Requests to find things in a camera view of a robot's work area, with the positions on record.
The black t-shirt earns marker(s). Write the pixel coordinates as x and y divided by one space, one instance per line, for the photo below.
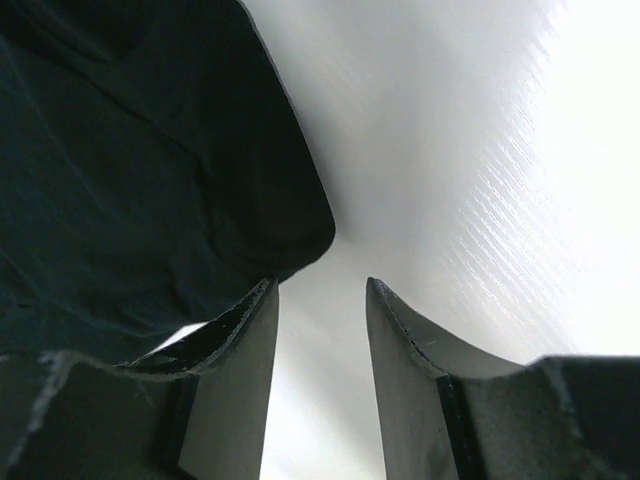
153 171

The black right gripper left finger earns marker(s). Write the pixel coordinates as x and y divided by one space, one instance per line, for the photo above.
195 409

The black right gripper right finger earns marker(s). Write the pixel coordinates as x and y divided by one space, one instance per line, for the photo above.
449 410

